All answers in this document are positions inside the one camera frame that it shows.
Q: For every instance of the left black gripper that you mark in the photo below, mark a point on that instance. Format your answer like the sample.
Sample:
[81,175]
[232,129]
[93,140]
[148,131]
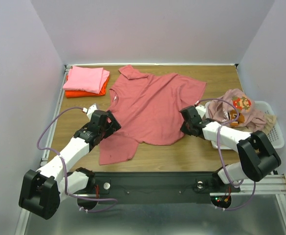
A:
[113,126]

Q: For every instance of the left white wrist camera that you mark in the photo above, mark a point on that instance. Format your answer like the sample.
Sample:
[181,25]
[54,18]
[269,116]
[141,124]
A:
[89,111]

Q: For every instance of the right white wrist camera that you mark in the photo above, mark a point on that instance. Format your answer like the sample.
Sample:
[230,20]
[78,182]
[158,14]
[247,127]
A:
[201,110]

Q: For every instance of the dusty rose t shirt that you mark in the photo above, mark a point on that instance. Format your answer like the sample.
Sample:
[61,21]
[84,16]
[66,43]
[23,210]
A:
[148,109]

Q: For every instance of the beige t shirt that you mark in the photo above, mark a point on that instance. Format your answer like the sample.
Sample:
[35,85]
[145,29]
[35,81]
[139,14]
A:
[270,123]

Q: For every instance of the white plastic laundry basket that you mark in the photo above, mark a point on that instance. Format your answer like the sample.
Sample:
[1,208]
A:
[273,133]

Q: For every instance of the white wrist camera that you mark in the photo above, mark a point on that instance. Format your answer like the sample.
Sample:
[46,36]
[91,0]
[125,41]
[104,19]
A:
[201,110]
[89,111]

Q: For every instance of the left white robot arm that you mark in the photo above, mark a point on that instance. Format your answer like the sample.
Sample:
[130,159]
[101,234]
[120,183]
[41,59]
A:
[44,189]

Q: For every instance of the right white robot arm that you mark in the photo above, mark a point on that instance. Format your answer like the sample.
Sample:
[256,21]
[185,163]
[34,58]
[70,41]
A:
[257,156]

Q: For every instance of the folded orange t shirt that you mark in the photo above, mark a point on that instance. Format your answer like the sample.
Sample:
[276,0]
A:
[76,94]

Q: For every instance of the mauve pixel print t shirt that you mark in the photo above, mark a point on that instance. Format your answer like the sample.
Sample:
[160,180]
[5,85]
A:
[236,106]

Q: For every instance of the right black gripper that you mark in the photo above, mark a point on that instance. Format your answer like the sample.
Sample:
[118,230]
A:
[186,113]

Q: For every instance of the folded pink t shirt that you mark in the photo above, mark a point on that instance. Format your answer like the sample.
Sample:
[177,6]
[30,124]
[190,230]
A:
[86,79]

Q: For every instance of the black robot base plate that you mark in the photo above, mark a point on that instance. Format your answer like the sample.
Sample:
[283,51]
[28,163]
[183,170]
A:
[157,187]

